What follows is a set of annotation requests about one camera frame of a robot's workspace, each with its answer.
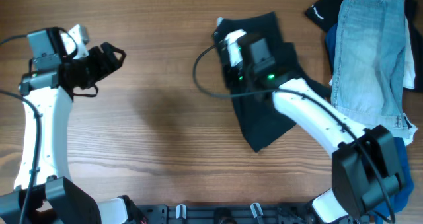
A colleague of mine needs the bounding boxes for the black shorts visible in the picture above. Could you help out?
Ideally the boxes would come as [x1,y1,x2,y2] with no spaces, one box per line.
[211,11,332,153]

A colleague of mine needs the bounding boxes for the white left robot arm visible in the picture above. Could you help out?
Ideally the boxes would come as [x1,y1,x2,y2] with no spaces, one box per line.
[1,26,138,223]

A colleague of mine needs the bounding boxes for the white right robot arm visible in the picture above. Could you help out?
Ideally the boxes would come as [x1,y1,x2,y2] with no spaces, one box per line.
[217,30,406,223]

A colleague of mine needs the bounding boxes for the light blue denim jeans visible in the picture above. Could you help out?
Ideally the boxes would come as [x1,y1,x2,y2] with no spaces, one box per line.
[331,0,406,131]

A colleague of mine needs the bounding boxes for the blue garment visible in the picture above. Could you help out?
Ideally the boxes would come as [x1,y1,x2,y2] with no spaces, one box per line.
[325,22,415,224]

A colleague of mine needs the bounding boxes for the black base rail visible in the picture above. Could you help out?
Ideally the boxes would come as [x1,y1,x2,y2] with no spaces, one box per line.
[138,203,324,224]

